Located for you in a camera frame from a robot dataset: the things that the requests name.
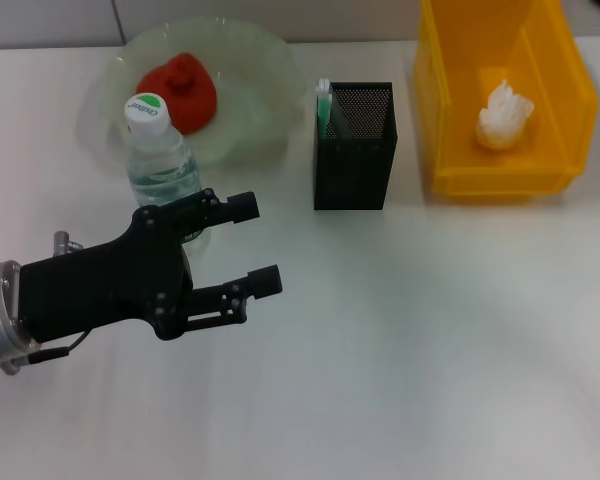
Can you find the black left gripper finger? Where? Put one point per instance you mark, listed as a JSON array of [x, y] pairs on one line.
[[265, 282]]

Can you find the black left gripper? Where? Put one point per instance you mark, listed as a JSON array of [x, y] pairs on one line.
[[105, 287]]

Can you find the clear water bottle green label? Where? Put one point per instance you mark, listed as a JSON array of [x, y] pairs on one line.
[[160, 165]]

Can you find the green utility knife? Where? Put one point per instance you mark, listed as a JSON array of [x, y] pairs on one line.
[[323, 107]]

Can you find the white paper ball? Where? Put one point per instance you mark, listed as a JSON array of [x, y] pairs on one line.
[[502, 117]]

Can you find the black mesh pen holder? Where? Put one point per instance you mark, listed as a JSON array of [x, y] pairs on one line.
[[355, 170]]

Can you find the pale green glass fruit plate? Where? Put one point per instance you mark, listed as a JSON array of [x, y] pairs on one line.
[[250, 65]]

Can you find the yellow plastic bin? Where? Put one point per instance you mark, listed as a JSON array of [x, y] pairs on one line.
[[460, 100]]

